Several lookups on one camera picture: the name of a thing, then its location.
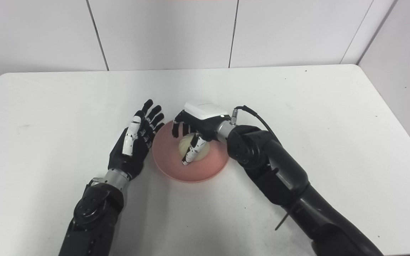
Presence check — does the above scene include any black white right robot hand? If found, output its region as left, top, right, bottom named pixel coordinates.
left=172, top=101, right=231, bottom=166

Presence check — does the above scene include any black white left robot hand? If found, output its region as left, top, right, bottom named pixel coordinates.
left=108, top=99, right=165, bottom=181

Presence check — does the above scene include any cream steamed bun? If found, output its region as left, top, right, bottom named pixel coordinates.
left=179, top=133, right=210, bottom=162

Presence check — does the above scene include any pink round plate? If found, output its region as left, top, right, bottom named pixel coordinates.
left=152, top=120, right=230, bottom=183

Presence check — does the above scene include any black zip tie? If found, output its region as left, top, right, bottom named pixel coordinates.
left=275, top=213, right=288, bottom=231

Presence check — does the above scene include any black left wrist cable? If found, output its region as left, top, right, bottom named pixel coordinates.
left=85, top=177, right=105, bottom=188

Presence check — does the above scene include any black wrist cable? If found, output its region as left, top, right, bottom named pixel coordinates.
left=85, top=177, right=105, bottom=188
left=230, top=105, right=280, bottom=143

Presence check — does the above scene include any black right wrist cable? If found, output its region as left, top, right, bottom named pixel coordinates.
left=230, top=105, right=280, bottom=143

